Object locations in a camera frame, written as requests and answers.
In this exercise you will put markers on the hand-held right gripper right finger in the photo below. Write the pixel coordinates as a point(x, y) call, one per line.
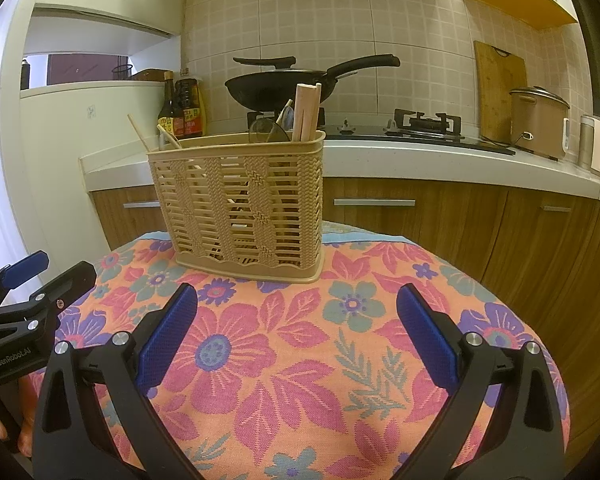
point(430, 342)

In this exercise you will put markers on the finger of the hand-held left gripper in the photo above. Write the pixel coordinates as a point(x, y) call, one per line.
point(65, 287)
point(25, 267)

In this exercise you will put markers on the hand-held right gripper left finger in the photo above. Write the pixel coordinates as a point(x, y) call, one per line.
point(165, 340)

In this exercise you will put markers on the beige plastic utensil basket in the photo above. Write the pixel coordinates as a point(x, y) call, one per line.
point(260, 210)

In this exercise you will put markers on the person's left hand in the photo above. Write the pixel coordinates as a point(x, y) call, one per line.
point(29, 410)

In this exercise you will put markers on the floral tablecloth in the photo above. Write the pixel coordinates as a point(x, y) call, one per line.
point(290, 360)

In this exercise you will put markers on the white kitchen countertop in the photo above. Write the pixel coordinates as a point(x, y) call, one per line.
point(430, 160)

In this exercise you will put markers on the dark soy sauce bottle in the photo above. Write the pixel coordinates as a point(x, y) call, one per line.
point(166, 110)

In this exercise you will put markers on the black gas stove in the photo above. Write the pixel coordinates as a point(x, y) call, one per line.
point(420, 130)

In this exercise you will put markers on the cooking oil bottle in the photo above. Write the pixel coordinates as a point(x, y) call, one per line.
point(190, 107)

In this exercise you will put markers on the rice cooker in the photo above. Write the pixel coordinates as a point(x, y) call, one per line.
point(537, 122)

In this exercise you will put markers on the white electric kettle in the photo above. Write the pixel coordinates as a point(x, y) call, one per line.
point(594, 145)

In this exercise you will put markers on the wooden cutting board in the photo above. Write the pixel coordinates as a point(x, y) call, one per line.
point(497, 90)

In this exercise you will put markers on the black wok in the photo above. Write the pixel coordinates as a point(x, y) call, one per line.
point(270, 90)

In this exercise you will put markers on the white wall outlet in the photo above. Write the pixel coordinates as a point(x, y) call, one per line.
point(91, 111)

